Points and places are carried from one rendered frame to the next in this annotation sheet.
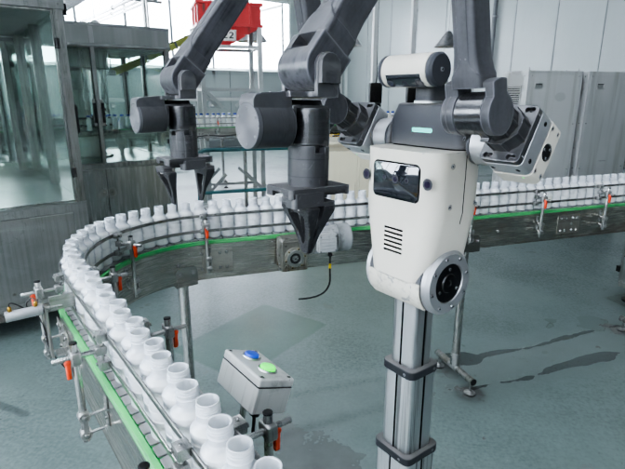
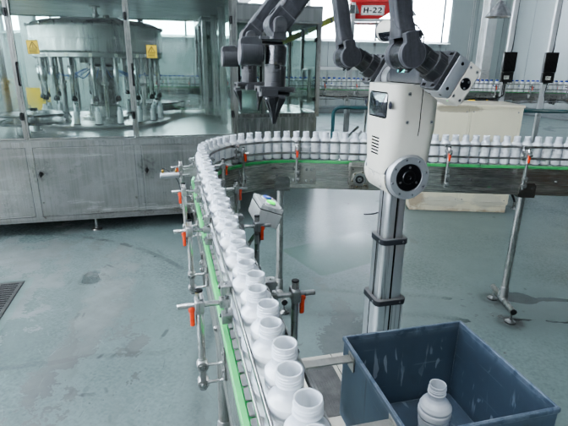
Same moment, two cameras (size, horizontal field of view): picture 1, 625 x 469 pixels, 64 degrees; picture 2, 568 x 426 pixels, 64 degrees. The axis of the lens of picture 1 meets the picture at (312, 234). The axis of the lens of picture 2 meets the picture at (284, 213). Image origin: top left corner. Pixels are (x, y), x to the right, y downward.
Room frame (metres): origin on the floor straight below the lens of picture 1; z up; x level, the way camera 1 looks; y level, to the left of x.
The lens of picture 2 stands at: (-0.47, -0.51, 1.55)
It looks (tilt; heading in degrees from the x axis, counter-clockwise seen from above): 18 degrees down; 23
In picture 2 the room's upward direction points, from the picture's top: 1 degrees clockwise
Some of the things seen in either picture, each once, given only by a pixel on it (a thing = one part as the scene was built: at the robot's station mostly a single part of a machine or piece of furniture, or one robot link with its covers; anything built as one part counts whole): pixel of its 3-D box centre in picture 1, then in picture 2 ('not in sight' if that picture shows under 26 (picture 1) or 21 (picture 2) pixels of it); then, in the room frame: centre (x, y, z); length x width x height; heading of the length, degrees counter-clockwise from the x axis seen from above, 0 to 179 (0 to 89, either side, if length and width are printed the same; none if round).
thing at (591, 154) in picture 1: (588, 146); not in sight; (6.60, -3.63, 0.96); 0.82 x 0.50 x 1.91; 109
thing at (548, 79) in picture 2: (410, 99); (548, 68); (6.99, -1.34, 1.55); 0.17 x 0.15 x 0.42; 109
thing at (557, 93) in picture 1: (532, 148); not in sight; (6.31, -2.78, 0.96); 0.82 x 0.50 x 1.91; 109
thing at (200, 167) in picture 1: (193, 180); (253, 96); (1.07, 0.26, 1.44); 0.07 x 0.07 x 0.09; 37
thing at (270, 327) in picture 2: not in sight; (270, 366); (0.09, -0.25, 1.08); 0.06 x 0.06 x 0.17
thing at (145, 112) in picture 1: (162, 101); (237, 49); (1.03, 0.30, 1.60); 0.12 x 0.09 x 0.12; 127
